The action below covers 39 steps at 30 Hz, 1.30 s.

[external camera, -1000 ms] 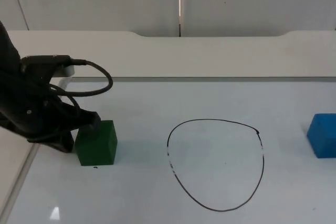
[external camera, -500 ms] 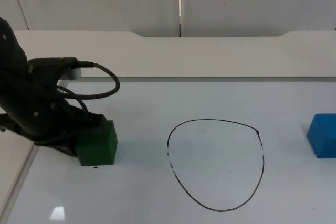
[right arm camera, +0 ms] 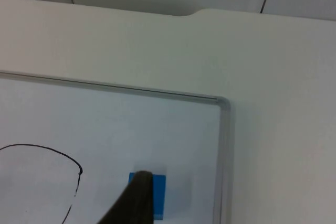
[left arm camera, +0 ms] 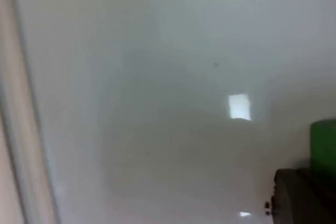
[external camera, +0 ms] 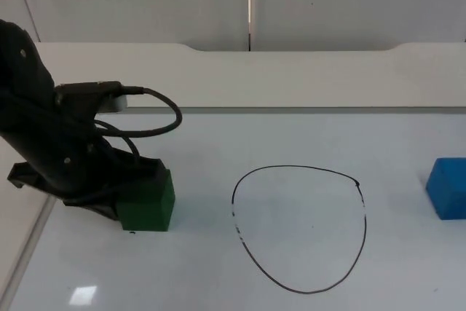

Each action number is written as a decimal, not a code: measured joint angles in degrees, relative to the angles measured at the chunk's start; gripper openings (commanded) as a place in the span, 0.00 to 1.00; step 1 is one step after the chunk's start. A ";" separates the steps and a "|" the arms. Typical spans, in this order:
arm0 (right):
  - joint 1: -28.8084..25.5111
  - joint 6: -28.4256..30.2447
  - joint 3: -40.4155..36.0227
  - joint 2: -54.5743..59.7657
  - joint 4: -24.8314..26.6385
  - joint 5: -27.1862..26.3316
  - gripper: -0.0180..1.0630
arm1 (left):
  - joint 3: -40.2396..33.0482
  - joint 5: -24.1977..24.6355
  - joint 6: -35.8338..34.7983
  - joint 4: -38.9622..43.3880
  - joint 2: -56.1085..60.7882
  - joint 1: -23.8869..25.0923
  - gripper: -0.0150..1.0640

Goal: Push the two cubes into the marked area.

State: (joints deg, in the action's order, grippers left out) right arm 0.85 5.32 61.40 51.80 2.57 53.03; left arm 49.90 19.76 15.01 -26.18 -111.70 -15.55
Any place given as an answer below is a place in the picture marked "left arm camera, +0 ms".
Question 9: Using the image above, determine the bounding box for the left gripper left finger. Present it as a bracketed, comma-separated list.
[263, 168, 326, 224]

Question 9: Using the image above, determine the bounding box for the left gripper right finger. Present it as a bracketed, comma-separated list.
[296, 166, 336, 224]

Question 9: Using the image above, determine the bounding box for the green cube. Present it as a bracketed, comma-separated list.
[309, 118, 336, 176]

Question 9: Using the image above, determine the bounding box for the grey-framed whiteboard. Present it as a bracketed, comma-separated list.
[0, 0, 336, 224]

